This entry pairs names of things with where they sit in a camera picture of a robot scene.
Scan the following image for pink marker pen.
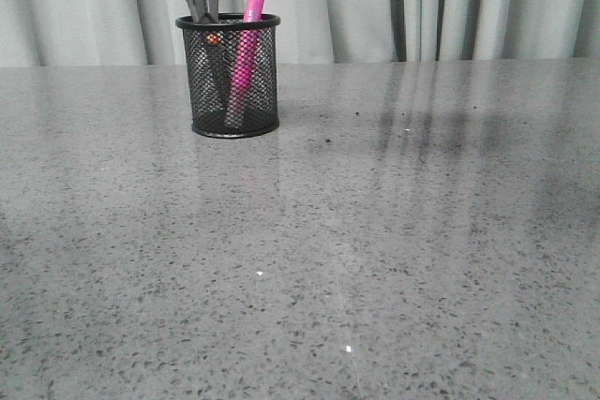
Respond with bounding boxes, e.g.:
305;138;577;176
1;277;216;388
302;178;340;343
225;0;264;128

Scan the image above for black mesh pen bin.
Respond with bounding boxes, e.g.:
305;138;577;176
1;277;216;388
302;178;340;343
175;13;280;139

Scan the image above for grey curtain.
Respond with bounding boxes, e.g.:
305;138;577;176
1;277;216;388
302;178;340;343
1;0;599;67

